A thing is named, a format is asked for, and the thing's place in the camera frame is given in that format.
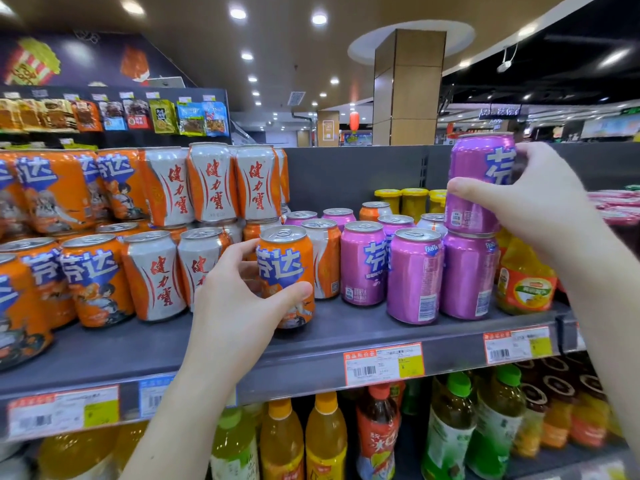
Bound orange white price tag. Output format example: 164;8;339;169
483;326;554;366
7;385;121;441
343;343;425;387

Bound large tan square pillar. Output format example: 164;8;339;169
372;29;448;147

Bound person's right hand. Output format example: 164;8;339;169
446;142;609;271

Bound popcorn wall poster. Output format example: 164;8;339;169
0;31;197;90

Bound person's right forearm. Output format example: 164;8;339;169
555;227;640;458

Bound orange blue-label drink can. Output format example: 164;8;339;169
256;225;317;330

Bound person's left forearm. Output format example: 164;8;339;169
119;347;266;480

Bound purple drink can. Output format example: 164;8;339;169
444;132;517;235

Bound blue white price tag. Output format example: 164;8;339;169
138;375;176;420

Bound stack of pink packaged goods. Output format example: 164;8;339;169
587;186;640;256

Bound grey metal store shelf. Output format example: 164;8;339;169
0;142;640;480

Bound orange juice bottle green label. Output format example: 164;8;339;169
495;229;559;316

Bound white security camera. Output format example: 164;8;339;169
496;44;520;74

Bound small tan pillar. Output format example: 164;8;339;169
316;110;341;148

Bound ceiling spot lights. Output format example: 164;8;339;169
0;0;633;108

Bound green cap tea bottle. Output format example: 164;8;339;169
467;364;526;480
421;372;476;480

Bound row of brown-cap tea bottles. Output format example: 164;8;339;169
512;352;624;458

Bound pale green drink bottle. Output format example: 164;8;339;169
210;406;261;480

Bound large yellow drink bottle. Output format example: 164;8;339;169
36;422;151;480

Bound stack of white orange cans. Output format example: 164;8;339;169
121;142;344;324

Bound person's left hand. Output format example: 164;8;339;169
191;239;315;383

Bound yellow cap juice bottle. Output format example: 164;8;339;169
259;398;305;480
305;392;349;480

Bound red label tea bottle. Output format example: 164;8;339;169
355;383;401;480

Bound cluster of purple cans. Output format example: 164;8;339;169
284;207;501;326

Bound wall display screen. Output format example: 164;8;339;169
580;114;640;141

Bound row of hanging snack packets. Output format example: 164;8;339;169
0;96;231;139

